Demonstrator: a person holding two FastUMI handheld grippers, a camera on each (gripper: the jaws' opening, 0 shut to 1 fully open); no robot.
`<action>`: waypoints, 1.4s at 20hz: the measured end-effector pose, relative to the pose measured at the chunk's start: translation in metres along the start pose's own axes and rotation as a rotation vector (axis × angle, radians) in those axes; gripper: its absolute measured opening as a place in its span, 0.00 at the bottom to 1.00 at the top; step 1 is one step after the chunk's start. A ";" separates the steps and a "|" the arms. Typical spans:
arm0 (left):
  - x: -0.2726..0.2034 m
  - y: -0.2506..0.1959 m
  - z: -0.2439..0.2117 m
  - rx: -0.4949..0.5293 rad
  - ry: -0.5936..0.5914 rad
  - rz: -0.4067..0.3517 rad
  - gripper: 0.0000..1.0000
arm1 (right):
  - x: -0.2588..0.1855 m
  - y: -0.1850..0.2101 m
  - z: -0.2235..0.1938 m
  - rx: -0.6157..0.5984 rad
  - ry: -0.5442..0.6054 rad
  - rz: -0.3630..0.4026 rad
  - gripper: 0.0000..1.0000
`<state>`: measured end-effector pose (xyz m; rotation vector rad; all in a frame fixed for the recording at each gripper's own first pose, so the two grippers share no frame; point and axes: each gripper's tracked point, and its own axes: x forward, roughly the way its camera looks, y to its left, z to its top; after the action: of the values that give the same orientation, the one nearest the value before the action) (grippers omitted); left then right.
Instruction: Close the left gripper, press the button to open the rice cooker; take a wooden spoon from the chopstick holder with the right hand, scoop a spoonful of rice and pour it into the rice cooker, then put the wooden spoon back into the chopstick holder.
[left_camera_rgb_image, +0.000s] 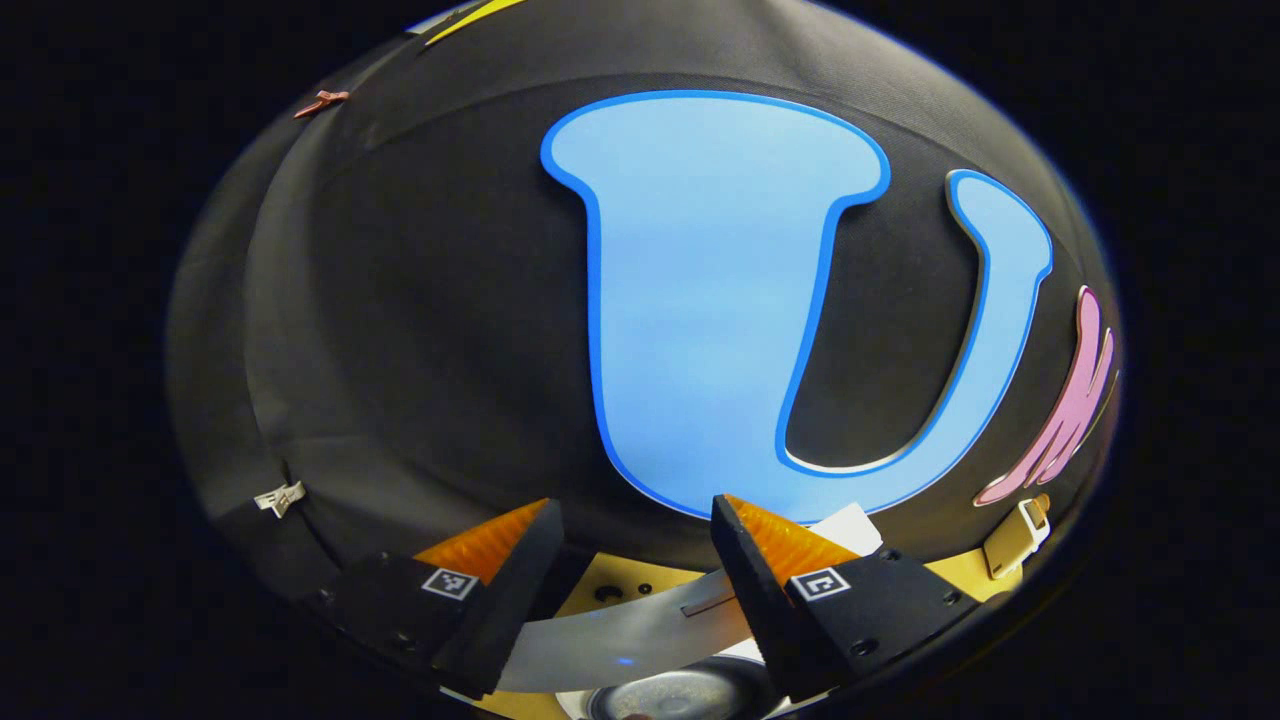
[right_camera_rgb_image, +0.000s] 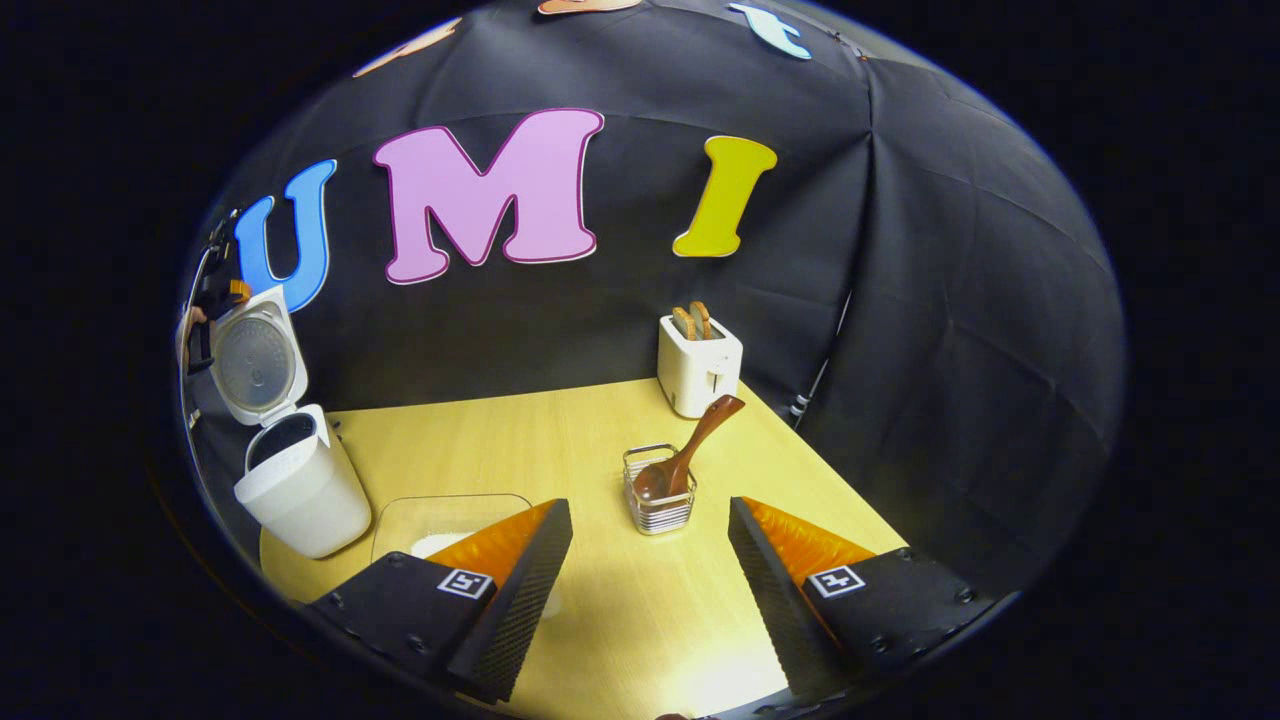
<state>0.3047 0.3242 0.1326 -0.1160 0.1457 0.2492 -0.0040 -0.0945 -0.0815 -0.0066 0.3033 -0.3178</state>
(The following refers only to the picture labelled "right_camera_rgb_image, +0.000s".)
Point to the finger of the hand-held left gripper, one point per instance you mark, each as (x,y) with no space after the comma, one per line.
(240,291)

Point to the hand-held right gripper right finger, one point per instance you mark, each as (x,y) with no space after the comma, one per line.
(775,600)

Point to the black backdrop cloth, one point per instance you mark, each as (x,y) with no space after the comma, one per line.
(620,320)

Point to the toasted bread slice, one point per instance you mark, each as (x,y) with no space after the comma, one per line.
(684,323)
(702,318)

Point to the white toaster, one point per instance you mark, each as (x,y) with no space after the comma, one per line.
(695,375)

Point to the clear plastic rice container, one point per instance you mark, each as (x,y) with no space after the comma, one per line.
(440,512)

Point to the brown wooden spoon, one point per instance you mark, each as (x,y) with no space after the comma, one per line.
(690,455)

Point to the white rice cooker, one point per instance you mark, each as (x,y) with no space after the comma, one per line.
(300,490)

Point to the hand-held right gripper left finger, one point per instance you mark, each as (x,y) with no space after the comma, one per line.
(520,600)

